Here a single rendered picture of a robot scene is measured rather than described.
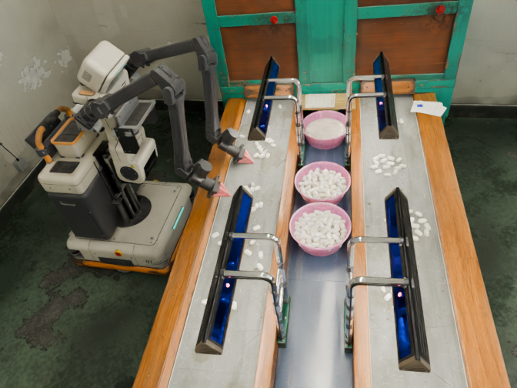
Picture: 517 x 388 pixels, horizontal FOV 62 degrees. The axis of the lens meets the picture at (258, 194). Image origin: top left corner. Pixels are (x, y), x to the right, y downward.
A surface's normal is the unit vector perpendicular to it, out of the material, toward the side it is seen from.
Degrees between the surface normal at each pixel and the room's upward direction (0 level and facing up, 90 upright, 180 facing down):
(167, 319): 0
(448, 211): 0
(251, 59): 90
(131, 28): 90
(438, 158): 0
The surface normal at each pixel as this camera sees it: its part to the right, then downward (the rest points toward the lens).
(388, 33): -0.14, 0.72
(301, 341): -0.12, -0.70
